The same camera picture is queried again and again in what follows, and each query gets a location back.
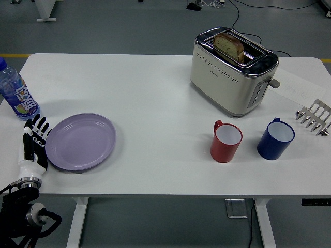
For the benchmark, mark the silver metal toast rack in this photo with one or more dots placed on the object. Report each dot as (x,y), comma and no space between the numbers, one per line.
(319,109)

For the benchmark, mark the white furniture base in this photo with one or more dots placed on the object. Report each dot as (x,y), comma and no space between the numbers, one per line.
(326,6)

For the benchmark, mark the white stand foot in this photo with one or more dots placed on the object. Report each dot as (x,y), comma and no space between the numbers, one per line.
(45,10)

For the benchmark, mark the red mug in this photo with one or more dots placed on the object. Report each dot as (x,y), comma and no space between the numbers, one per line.
(222,152)

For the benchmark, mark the metal floor socket plate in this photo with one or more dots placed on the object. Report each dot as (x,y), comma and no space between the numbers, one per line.
(236,208)

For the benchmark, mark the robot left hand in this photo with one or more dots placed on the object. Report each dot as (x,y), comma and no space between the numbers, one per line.
(31,168)

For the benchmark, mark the blue mug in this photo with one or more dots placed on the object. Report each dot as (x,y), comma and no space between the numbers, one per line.
(271,149)

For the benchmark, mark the purple round plate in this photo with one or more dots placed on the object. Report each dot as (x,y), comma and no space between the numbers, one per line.
(80,142)

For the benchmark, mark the white paper sheet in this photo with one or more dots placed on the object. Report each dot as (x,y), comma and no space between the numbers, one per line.
(302,87)

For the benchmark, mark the black table control panel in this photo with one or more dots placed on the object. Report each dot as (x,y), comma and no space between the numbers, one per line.
(316,202)

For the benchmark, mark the cream and chrome toaster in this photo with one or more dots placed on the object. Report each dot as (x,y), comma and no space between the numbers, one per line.
(219,85)

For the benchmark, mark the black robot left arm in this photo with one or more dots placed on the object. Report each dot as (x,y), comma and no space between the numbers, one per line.
(15,206)

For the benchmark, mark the blue labelled drink bottle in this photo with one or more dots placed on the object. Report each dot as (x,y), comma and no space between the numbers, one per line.
(18,95)

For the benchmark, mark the brown bread slice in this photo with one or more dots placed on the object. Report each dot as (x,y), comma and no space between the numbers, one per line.
(227,45)

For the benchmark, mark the black floor device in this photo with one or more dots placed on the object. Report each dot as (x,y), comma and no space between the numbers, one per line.
(194,6)

